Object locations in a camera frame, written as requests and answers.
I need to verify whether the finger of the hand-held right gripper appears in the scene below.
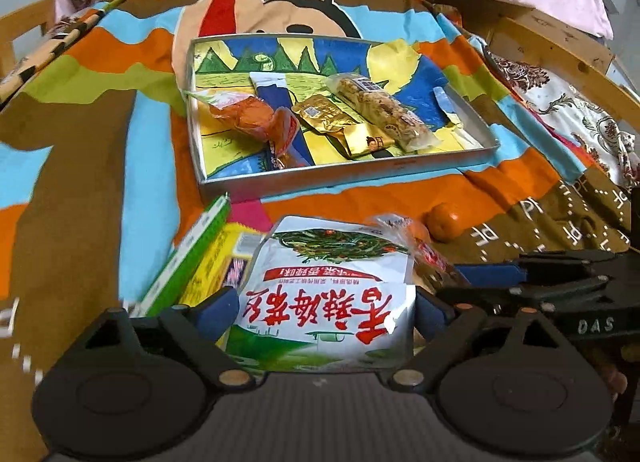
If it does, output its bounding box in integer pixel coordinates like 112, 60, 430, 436
436, 276, 611, 315
452, 249, 617, 289

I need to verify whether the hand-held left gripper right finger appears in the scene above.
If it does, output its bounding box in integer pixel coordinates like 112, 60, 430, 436
387, 291, 576, 390

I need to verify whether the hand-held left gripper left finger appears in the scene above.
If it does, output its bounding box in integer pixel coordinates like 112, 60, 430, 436
70, 286, 257, 390

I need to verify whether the yellow snack packet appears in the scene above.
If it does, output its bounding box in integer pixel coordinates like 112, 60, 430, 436
177, 222, 266, 310

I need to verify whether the clear packet of brown snack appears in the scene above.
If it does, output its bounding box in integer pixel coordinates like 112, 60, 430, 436
367, 213, 471, 343

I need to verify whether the green sausage stick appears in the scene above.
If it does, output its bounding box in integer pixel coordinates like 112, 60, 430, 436
127, 192, 232, 318

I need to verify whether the mandarin orange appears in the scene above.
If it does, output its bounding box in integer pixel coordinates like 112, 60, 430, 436
426, 203, 460, 243

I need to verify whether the white green snack pouch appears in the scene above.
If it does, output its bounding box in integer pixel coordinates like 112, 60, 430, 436
225, 214, 417, 373

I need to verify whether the painted metal tray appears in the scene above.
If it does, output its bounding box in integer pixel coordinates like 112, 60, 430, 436
182, 33, 501, 203

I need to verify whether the orange snack packet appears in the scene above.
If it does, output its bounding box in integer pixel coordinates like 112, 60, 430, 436
187, 89, 301, 170

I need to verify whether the oat bar clear packet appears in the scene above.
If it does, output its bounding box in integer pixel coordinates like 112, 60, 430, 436
326, 73, 441, 153

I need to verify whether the gold snack packet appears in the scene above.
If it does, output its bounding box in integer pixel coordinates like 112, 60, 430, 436
291, 94, 396, 159

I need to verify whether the blue snack packet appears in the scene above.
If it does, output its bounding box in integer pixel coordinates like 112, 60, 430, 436
249, 71, 321, 168

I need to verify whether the brown printed blanket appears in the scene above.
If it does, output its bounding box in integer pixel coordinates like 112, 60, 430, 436
0, 0, 640, 462

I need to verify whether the wooden bed side board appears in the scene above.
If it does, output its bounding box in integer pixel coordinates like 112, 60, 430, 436
482, 7, 640, 118

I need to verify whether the wooden slatted bed rail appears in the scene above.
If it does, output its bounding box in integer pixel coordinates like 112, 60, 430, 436
0, 0, 57, 73

